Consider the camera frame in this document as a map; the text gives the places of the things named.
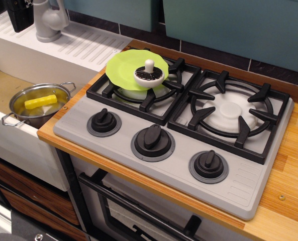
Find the black left burner grate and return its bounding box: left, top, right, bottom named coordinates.
left=86, top=57, right=202, bottom=125

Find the black stove knob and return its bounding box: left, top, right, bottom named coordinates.
left=131, top=124, right=175, bottom=162
left=87, top=108, right=122, bottom=138
left=189, top=150, right=229, bottom=184

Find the black middle stove knob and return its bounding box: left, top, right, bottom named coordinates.
left=131, top=124, right=175, bottom=162

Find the black right burner grate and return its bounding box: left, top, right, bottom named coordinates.
left=168, top=70, right=292, bottom=164

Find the green plastic plate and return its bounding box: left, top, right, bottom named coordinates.
left=106, top=49, right=169, bottom=91

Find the white toy mushroom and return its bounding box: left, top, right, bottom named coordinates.
left=133, top=59, right=165, bottom=88

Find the grey toy stove top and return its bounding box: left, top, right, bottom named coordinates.
left=52, top=47, right=294, bottom=221

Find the grey toy faucet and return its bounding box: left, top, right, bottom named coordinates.
left=33, top=0, right=69, bottom=43

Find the white toy sink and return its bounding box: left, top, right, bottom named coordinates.
left=0, top=12, right=131, bottom=191

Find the black left stove knob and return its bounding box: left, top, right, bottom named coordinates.
left=87, top=108, right=122, bottom=138

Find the black oven door handle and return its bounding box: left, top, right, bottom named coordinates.
left=78, top=173, right=201, bottom=240

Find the stainless steel pot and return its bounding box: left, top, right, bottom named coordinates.
left=2, top=82, right=76, bottom=129

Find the black right stove knob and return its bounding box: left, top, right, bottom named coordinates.
left=189, top=150, right=229, bottom=184

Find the wooden drawer front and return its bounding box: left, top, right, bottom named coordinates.
left=0, top=158, right=87, bottom=240

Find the black burner grate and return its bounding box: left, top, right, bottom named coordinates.
left=168, top=70, right=292, bottom=164
left=86, top=57, right=202, bottom=125

